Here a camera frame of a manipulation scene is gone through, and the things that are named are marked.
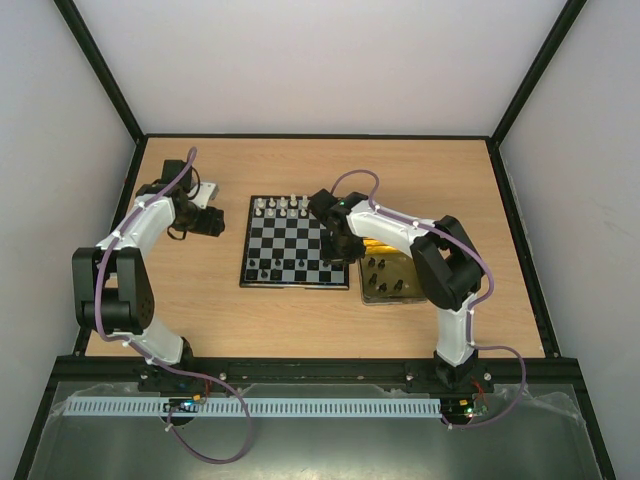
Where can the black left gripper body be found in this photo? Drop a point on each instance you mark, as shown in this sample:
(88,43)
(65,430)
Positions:
(194,223)

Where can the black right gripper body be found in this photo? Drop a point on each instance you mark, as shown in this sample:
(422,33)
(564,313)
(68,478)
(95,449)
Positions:
(345,248)

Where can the gold metal tin tray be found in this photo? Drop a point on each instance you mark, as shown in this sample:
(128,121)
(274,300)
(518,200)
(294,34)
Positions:
(398,267)

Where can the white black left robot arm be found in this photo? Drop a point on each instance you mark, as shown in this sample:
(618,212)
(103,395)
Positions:
(112,291)

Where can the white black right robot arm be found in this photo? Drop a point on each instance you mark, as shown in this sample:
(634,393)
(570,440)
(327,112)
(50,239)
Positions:
(447,265)

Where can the black and grey chessboard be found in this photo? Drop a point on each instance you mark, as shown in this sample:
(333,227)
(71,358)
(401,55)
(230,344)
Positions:
(288,238)

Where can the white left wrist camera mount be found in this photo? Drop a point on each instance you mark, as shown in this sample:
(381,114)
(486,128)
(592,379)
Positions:
(206,192)

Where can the black mounting rail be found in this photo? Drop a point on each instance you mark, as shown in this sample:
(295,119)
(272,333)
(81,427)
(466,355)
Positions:
(414,376)

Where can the black aluminium frame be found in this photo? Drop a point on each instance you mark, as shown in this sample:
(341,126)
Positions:
(285,96)

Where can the white slotted cable duct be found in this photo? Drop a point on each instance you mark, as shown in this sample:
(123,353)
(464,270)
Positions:
(255,407)

